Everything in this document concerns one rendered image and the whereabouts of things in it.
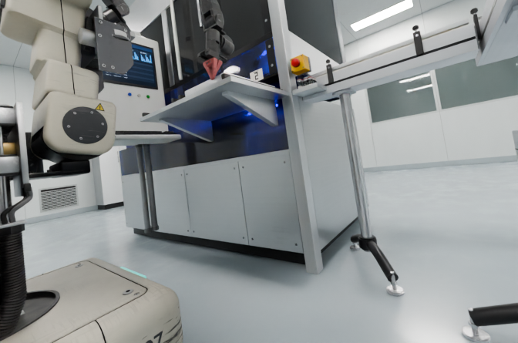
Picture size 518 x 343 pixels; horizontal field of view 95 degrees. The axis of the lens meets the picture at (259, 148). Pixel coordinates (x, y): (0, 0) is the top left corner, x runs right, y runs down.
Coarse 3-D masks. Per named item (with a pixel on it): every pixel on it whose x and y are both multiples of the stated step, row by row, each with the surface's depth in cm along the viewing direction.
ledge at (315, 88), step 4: (312, 84) 108; (316, 84) 107; (320, 84) 110; (300, 88) 112; (304, 88) 111; (308, 88) 110; (312, 88) 109; (316, 88) 110; (320, 88) 110; (324, 88) 113; (296, 92) 114; (300, 92) 114; (304, 92) 115; (308, 92) 116; (312, 92) 117; (316, 92) 118; (304, 96) 123
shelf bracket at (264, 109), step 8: (224, 96) 97; (232, 96) 97; (240, 96) 101; (248, 96) 105; (256, 96) 109; (240, 104) 102; (248, 104) 104; (256, 104) 109; (264, 104) 114; (272, 104) 119; (256, 112) 108; (264, 112) 113; (272, 112) 118; (264, 120) 115; (272, 120) 117
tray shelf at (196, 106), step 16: (224, 80) 87; (240, 80) 89; (192, 96) 99; (208, 96) 100; (272, 96) 114; (160, 112) 115; (176, 112) 118; (192, 112) 123; (208, 112) 127; (224, 112) 133
